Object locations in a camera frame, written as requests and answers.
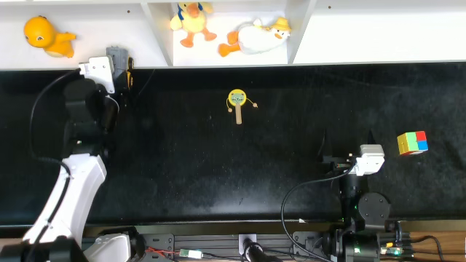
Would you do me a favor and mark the mounting rail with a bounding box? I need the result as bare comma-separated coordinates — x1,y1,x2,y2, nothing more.
140,231,414,262

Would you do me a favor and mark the yellow rubber duck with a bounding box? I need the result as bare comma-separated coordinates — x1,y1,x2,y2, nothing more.
23,15,78,59

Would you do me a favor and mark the white shelf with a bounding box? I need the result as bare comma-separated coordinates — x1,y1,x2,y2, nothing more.
0,0,466,71

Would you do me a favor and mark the many-coloured puzzle cube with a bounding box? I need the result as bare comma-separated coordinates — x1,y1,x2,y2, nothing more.
396,130,430,156

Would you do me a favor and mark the yellow rattle drum toy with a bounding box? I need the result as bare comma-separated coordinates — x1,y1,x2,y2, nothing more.
225,89,259,126

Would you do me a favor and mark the white plush duck with hat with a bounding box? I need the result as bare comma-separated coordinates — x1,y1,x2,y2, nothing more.
218,16,293,58

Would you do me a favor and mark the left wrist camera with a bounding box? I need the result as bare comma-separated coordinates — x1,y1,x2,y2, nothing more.
78,55,117,95

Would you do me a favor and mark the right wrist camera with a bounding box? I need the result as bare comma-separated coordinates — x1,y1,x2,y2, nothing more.
354,143,386,178

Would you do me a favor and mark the yellow plush duck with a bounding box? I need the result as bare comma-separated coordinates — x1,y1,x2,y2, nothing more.
170,1,218,49

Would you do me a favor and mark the grey and yellow toy truck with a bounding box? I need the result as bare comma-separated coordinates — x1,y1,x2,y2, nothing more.
106,45,135,90

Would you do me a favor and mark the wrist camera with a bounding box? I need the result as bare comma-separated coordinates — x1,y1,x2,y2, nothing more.
354,143,386,178
78,55,117,95

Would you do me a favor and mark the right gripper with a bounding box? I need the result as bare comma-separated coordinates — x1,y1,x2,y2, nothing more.
320,127,376,173

